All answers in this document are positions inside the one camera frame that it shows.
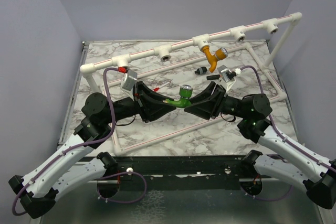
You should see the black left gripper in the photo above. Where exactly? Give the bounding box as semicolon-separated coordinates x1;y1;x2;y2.
104;81;177;124

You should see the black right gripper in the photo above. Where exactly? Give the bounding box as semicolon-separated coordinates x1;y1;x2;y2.
183;81;249;120

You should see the green water faucet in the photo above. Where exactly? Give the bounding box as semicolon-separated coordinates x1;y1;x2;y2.
164;84;193;108

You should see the white PVC pipe frame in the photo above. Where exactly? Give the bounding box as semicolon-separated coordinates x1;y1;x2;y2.
79;12;303;157

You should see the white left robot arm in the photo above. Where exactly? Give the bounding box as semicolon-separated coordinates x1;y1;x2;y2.
8;81;176;219

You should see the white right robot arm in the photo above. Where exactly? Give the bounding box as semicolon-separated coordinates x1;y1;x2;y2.
184;82;335;209

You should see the orange water faucet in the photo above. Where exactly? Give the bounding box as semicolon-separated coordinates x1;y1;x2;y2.
201;46;228;72

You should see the red capped white marker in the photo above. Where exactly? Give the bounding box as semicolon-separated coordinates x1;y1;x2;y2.
153;82;169;92

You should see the black orange highlighter marker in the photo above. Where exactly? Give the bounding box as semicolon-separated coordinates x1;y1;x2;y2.
206;74;220;80

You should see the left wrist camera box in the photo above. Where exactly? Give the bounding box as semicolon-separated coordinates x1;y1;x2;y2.
120;69;138;97

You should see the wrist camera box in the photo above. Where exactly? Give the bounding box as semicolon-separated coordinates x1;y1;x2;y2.
217;65;242;91
120;69;138;97

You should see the black grey hose connector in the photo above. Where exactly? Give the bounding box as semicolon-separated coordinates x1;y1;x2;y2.
194;67;207;75

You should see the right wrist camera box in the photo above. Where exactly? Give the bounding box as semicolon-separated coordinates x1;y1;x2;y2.
217;65;242;91

